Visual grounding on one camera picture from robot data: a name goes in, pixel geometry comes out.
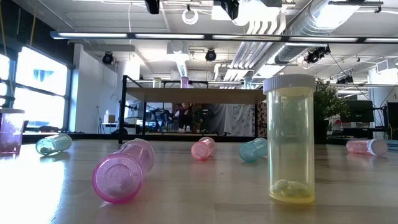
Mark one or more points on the purple medicine bottle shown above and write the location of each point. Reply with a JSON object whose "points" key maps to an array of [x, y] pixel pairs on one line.
{"points": [[11, 133], [184, 82]]}

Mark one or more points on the teal medicine bottle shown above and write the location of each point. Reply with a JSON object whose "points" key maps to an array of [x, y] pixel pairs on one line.
{"points": [[252, 150], [54, 144]]}

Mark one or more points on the salmon pink medicine bottle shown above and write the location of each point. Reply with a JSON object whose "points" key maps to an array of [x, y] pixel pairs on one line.
{"points": [[360, 147], [202, 149]]}

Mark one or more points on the yellow medicine bottle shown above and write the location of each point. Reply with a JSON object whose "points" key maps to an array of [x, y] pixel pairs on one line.
{"points": [[290, 140]]}

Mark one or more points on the magenta medicine bottle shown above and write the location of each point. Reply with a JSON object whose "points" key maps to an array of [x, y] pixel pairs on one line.
{"points": [[121, 174]]}

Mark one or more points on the black bar with light strips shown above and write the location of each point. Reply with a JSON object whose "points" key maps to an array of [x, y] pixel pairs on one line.
{"points": [[208, 37]]}

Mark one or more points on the black round spotlight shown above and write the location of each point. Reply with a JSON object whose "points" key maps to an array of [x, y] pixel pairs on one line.
{"points": [[108, 58], [211, 55]]}

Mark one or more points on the floral patterned partition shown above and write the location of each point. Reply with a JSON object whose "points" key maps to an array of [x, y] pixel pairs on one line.
{"points": [[245, 119]]}

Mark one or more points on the person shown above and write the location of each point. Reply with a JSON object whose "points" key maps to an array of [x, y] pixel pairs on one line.
{"points": [[185, 115]]}

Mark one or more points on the large bright window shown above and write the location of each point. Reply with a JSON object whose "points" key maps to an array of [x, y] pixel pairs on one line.
{"points": [[40, 81]]}

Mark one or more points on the green potted plant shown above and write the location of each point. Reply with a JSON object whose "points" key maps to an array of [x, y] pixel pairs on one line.
{"points": [[329, 102]]}

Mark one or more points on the black computer monitor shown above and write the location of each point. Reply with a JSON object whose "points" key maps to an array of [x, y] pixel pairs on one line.
{"points": [[357, 110]]}

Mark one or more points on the silver ventilation duct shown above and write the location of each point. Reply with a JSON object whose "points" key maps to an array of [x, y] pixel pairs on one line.
{"points": [[311, 28]]}

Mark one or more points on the wooden shelf black metal frame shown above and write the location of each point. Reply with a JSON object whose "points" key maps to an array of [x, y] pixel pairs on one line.
{"points": [[192, 96]]}

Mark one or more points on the black aluminium table frame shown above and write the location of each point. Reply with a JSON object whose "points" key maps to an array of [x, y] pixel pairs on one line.
{"points": [[87, 137]]}

